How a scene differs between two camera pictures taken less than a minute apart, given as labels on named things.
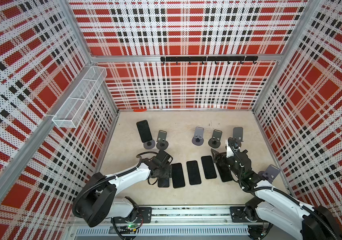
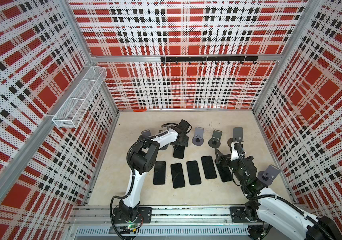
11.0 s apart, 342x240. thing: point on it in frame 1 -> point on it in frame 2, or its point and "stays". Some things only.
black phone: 225,172 stays
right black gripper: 222,156 stays
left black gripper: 168,171 -> 184,142
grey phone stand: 198,138 stays
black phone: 144,130 -> 179,153
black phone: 193,172 stays
